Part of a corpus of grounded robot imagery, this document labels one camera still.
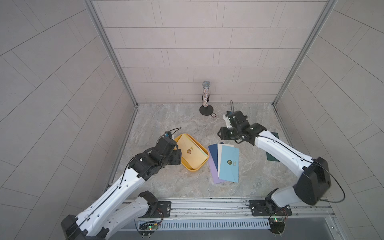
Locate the purple envelope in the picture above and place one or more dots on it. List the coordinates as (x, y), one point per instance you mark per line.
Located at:
(214, 171)

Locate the white envelope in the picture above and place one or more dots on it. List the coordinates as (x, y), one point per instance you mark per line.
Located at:
(220, 149)

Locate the tan envelope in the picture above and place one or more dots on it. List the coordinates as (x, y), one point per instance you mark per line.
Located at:
(192, 151)

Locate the aluminium mounting rail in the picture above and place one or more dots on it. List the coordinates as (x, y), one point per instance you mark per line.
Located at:
(235, 208)

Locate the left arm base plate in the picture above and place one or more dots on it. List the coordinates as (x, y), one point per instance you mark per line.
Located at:
(161, 209)

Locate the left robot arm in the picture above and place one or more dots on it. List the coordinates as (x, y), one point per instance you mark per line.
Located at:
(102, 219)

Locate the navy blue envelope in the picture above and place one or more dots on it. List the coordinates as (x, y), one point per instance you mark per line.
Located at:
(215, 154)

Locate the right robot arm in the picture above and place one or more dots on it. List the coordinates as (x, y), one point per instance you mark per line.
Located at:
(314, 177)

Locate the circuit board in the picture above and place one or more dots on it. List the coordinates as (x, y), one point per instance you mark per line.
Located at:
(148, 228)
(277, 226)

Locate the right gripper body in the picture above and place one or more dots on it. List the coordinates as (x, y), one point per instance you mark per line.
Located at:
(231, 133)

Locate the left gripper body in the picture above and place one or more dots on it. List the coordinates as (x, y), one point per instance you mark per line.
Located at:
(174, 157)

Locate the left circuit board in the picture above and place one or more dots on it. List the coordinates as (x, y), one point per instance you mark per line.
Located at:
(148, 228)

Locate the yellow storage tray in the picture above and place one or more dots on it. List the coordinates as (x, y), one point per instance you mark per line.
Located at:
(192, 153)

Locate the right circuit board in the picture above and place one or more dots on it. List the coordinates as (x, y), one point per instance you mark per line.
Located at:
(277, 226)

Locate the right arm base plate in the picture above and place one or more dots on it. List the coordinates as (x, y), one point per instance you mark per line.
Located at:
(259, 209)

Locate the light blue envelope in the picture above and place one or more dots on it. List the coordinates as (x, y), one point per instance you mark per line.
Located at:
(230, 164)

